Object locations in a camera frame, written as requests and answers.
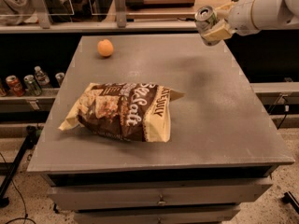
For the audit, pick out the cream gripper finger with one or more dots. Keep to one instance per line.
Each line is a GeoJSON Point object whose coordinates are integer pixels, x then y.
{"type": "Point", "coordinates": [222, 30]}
{"type": "Point", "coordinates": [223, 11]}

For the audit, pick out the green white 7up can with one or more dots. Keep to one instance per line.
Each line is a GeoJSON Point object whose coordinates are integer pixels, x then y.
{"type": "Point", "coordinates": [205, 19]}

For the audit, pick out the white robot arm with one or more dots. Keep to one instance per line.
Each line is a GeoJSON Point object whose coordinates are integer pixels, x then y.
{"type": "Point", "coordinates": [245, 17]}

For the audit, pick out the silver can on shelf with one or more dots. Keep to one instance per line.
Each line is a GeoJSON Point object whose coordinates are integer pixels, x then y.
{"type": "Point", "coordinates": [60, 78]}

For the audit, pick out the green soda can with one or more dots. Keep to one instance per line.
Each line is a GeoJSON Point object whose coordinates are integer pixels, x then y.
{"type": "Point", "coordinates": [32, 85]}

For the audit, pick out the red soda can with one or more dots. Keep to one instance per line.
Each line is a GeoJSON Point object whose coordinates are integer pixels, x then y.
{"type": "Point", "coordinates": [15, 85]}

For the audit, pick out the brown sea salt chip bag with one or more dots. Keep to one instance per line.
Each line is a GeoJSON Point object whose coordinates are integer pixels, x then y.
{"type": "Point", "coordinates": [124, 111]}

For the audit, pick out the orange fruit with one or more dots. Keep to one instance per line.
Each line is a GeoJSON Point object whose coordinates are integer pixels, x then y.
{"type": "Point", "coordinates": [105, 48]}

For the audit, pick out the grey drawer cabinet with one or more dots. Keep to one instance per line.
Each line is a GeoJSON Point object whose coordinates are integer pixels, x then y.
{"type": "Point", "coordinates": [219, 128]}

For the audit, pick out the upper drawer with knob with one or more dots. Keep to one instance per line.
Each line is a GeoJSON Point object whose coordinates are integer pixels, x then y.
{"type": "Point", "coordinates": [160, 194]}

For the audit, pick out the drawer with knob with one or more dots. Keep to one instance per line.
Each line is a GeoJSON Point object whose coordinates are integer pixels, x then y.
{"type": "Point", "coordinates": [168, 215]}
{"type": "Point", "coordinates": [160, 194]}

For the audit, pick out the clear water bottle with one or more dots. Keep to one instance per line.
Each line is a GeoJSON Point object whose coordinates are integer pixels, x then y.
{"type": "Point", "coordinates": [42, 78]}

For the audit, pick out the lower drawer with knob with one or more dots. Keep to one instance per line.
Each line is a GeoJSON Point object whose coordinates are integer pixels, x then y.
{"type": "Point", "coordinates": [168, 215]}

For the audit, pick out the grey cloth behind glass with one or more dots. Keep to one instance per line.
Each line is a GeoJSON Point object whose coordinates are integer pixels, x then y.
{"type": "Point", "coordinates": [15, 12]}

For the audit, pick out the black stand leg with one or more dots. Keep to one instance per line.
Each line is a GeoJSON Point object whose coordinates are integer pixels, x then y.
{"type": "Point", "coordinates": [9, 169]}

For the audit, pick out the middle metal bracket post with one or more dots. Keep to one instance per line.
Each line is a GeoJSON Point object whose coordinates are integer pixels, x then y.
{"type": "Point", "coordinates": [120, 13]}

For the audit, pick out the left metal bracket post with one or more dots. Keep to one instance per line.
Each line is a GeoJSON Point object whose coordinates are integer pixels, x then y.
{"type": "Point", "coordinates": [42, 13]}

